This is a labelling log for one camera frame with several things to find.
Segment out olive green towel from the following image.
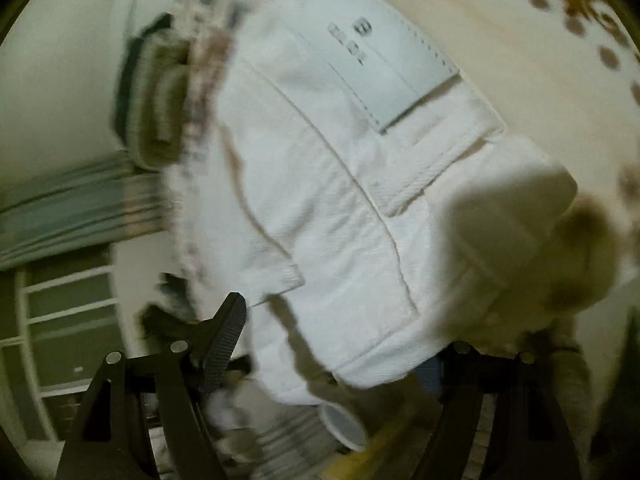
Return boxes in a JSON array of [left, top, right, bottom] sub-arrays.
[[113, 13, 190, 171]]

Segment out white pants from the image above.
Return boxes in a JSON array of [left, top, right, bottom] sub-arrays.
[[167, 0, 576, 404]]

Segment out floral fleece blanket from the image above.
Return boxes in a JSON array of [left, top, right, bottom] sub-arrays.
[[183, 0, 639, 349]]

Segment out white cup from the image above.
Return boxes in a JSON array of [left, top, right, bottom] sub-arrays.
[[318, 402, 368, 452]]

